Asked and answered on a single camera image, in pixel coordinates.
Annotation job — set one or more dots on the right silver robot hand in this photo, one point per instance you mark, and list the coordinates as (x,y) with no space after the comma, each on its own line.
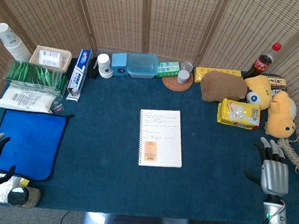
(274,177)

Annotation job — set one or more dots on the white spiral notebook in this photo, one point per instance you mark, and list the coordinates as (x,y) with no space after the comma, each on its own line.
(166,144)

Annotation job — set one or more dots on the small yellow block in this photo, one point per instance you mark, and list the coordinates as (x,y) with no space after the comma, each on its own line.
(24,182)

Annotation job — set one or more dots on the metal tin can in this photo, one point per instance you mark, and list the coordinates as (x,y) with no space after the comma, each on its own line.
(17,197)

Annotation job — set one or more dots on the blue microfibre cloth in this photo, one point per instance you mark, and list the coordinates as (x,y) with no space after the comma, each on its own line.
(31,144)

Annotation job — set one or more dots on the yellow plush bear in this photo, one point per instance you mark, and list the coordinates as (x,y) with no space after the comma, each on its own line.
(281,113)

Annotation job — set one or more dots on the yellow snack bag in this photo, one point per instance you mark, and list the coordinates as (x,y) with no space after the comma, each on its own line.
(239,114)

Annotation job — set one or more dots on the white plastic bag package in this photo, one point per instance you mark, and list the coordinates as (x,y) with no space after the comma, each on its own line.
(27,101)

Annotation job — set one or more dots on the white red card box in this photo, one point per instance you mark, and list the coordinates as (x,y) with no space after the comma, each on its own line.
(276,92)

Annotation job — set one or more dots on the yellow plush toy with eye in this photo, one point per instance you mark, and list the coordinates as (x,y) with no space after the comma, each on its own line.
(260,86)

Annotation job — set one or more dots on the small black red pouch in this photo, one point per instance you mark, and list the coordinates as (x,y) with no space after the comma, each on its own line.
(58,108)

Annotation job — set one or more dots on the printed wooden box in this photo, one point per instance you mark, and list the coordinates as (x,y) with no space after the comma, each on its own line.
(278,81)

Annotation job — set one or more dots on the clear box of green sachets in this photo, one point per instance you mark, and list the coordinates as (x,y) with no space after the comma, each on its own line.
(34,74)

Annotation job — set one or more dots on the brown plush toy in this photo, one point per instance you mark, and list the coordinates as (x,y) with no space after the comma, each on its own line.
(223,86)

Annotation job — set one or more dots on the cola bottle with red cap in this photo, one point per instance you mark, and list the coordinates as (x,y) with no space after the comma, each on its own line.
(262,62)

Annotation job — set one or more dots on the yellow plastic tray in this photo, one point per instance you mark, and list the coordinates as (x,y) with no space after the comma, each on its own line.
(219,71)

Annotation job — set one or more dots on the dark blue table cover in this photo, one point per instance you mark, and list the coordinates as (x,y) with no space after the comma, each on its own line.
(106,145)

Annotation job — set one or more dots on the stack of white paper cups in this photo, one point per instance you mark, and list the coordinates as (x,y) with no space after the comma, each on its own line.
(11,43)

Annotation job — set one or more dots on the beige lidded food container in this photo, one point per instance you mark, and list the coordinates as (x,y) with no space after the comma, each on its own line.
(50,57)

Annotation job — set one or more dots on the blue white toothpaste box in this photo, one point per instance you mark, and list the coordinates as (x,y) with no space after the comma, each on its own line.
(79,71)

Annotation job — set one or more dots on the small white jar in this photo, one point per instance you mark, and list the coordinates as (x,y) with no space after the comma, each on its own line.
(183,77)

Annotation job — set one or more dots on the round woven coaster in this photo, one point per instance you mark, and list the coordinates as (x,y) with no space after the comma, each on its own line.
(172,85)

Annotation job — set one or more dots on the small clear glass jar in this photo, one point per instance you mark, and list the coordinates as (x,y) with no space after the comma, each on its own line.
(186,66)

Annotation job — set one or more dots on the black stapler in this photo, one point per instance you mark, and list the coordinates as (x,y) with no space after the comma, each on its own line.
(93,69)

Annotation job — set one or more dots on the green tissue pack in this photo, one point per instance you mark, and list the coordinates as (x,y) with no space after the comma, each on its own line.
(168,69)

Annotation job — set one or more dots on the white small cup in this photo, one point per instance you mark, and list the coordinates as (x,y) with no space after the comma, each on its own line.
(104,65)

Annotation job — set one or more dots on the small blue cardboard box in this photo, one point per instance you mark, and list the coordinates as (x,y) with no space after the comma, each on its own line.
(119,62)

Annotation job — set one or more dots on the blue clear plastic container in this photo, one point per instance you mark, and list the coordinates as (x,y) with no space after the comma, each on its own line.
(142,65)

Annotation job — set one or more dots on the woven bamboo folding screen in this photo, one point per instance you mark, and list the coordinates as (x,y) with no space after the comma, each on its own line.
(171,21)

